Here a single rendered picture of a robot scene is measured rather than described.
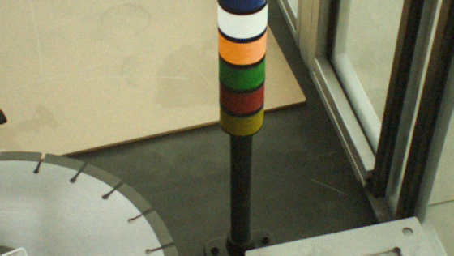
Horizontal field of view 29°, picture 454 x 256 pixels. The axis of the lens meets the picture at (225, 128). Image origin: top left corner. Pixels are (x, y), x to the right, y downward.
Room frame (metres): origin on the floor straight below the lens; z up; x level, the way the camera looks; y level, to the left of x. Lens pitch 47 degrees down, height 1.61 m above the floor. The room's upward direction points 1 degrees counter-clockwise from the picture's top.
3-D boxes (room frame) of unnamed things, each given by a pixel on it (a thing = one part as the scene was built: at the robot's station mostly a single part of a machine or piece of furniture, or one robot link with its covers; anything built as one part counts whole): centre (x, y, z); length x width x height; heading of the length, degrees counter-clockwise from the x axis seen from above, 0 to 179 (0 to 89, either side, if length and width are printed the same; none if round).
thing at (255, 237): (0.62, -0.02, 0.76); 0.09 x 0.03 x 0.03; 103
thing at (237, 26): (0.62, -0.02, 1.11); 0.05 x 0.04 x 0.03; 13
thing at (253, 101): (0.62, -0.02, 1.02); 0.05 x 0.04 x 0.03; 13
